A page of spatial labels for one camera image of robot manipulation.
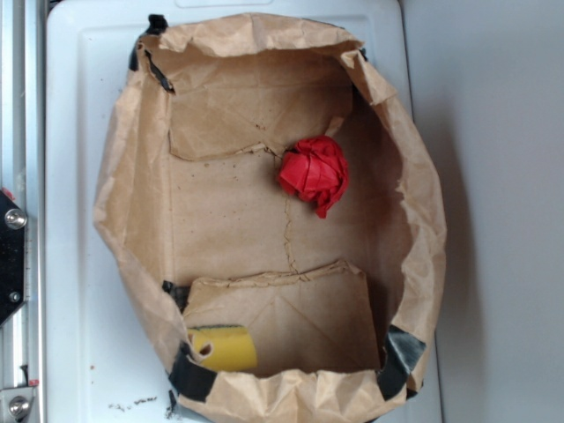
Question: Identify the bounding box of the yellow and green sponge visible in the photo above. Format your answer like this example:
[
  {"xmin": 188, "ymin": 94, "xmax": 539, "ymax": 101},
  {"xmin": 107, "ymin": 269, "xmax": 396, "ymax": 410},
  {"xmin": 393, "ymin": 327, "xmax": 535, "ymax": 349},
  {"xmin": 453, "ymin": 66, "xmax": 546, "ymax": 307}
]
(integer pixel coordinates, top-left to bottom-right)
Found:
[{"xmin": 188, "ymin": 325, "xmax": 258, "ymax": 372}]

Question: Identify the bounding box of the crumpled red paper ball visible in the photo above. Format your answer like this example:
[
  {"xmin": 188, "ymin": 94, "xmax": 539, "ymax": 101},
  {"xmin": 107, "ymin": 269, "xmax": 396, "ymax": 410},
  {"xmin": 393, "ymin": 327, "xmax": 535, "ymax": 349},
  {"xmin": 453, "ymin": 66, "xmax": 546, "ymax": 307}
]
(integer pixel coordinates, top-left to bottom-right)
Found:
[{"xmin": 278, "ymin": 135, "xmax": 349, "ymax": 219}]

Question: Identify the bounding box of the brown paper bag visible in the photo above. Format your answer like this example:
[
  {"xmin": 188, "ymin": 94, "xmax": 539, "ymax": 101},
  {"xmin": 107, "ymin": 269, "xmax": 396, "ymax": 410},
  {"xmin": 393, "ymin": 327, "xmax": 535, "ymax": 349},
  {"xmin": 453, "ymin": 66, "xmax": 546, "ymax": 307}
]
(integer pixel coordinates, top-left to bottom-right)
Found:
[{"xmin": 93, "ymin": 13, "xmax": 447, "ymax": 422}]

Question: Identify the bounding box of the black mounting bracket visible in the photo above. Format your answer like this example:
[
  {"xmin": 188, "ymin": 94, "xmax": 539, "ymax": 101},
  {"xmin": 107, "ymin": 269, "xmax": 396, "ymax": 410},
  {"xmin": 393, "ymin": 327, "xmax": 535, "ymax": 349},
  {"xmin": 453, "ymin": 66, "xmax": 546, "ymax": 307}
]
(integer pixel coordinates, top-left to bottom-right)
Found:
[{"xmin": 0, "ymin": 189, "xmax": 27, "ymax": 326}]

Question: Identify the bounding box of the aluminium frame rail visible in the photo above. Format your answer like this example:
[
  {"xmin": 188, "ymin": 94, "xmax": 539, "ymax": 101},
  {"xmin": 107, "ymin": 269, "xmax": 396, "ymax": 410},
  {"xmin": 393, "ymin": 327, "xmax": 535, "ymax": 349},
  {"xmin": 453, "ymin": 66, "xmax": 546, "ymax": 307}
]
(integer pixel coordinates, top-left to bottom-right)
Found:
[{"xmin": 1, "ymin": 1, "xmax": 48, "ymax": 422}]

